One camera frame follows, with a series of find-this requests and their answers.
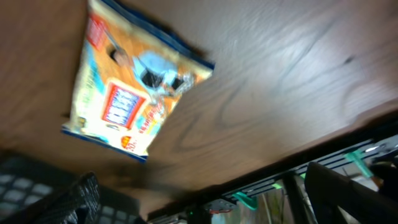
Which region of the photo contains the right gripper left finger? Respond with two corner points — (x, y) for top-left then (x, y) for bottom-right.
(1, 172), (100, 224)

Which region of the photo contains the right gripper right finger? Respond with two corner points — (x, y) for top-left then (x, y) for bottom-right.
(305, 162), (397, 224)

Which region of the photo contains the large beige snack bag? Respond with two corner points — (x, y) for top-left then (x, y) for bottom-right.
(62, 0), (215, 162)

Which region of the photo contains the grey plastic shopping basket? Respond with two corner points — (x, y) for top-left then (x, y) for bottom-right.
(1, 153), (143, 223)

